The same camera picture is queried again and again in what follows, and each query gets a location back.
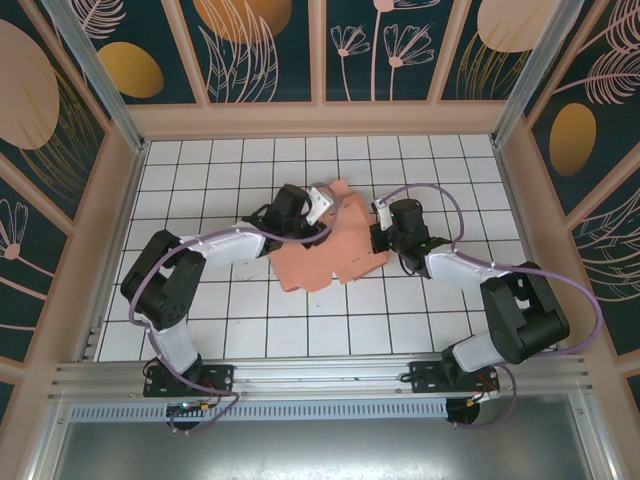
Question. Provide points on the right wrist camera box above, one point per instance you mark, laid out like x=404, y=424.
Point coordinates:
x=384, y=217

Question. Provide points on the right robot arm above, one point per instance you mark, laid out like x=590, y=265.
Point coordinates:
x=525, y=320

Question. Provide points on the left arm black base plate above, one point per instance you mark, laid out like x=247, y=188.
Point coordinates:
x=220, y=377

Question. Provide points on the grey metal sheet panel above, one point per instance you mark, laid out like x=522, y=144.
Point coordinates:
x=320, y=450

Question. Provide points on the pink paper box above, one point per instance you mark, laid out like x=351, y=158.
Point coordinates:
x=310, y=265

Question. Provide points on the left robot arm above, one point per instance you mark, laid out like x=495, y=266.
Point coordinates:
x=165, y=285

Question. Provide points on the small green circuit board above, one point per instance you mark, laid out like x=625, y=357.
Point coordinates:
x=187, y=406

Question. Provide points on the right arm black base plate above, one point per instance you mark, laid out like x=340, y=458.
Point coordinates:
x=422, y=380

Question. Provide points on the aluminium front rail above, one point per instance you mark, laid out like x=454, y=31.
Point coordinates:
x=320, y=372

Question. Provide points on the aluminium corner post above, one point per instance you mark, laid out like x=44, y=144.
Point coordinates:
x=102, y=80
x=529, y=75

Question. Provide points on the aluminium side rail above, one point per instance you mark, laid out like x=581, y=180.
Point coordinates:
x=92, y=342

